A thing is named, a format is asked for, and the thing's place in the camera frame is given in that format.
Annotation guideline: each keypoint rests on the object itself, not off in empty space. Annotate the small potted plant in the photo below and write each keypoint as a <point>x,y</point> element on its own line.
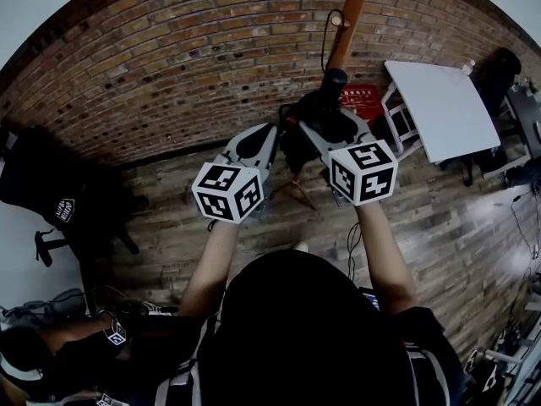
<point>529,86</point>

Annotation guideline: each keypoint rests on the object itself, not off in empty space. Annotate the person's right forearm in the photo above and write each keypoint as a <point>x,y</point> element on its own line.
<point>386,252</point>

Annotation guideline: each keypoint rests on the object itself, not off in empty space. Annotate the black office chair with logo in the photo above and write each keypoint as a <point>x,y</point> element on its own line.
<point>46,184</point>

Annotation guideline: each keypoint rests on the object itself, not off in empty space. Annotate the red sign box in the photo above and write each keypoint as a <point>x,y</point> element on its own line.
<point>359,100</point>

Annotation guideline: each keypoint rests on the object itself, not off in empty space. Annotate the person's white shoe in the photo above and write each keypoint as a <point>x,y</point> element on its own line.
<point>302,246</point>

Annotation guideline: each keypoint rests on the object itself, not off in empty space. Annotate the black round-back chair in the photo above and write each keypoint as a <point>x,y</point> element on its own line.
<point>498,74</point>

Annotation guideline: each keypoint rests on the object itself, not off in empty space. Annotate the white square table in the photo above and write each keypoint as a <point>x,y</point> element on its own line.
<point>444,108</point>

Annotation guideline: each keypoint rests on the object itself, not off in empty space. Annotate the small blue screen device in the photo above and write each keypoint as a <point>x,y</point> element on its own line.
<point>372,300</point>

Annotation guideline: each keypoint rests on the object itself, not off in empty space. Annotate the black desk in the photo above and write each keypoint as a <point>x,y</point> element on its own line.
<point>526,116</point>

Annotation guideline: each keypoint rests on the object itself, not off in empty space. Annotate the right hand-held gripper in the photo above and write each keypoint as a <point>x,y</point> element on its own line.
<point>363,171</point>

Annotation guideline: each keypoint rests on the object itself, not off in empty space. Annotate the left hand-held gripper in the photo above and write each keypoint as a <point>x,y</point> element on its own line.
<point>228,193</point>

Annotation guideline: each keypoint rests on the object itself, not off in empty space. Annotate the white stool frame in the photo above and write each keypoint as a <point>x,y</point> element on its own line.
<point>401,121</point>

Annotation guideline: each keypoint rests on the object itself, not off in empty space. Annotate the person's left forearm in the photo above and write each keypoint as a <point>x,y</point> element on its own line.
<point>211,264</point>

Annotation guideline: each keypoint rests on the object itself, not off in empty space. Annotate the wooden coat stand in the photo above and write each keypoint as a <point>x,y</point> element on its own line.
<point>351,11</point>

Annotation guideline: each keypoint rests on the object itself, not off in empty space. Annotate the person's black striped jacket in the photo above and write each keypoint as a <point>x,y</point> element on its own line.
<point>296,366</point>

